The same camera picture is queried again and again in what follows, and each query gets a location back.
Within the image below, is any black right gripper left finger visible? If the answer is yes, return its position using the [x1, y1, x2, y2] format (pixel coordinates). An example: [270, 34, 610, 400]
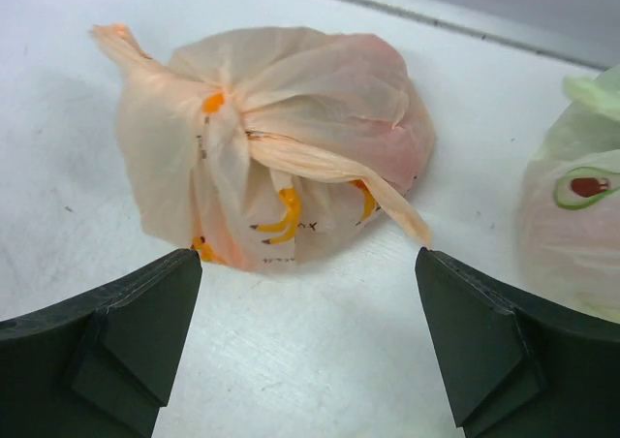
[1, 249, 202, 438]

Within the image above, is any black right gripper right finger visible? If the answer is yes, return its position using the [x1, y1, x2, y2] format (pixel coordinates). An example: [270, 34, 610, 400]
[416, 248, 619, 438]

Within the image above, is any translucent orange banana-print bag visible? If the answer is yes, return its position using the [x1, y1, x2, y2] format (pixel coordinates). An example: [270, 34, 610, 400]
[90, 24, 436, 272]

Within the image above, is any tied green bag of fruit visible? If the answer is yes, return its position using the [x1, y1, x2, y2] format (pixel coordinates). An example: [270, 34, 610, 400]
[516, 67, 619, 322]

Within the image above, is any aluminium table edge rail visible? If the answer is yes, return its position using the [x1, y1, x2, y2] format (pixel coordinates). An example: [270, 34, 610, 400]
[337, 0, 619, 71]

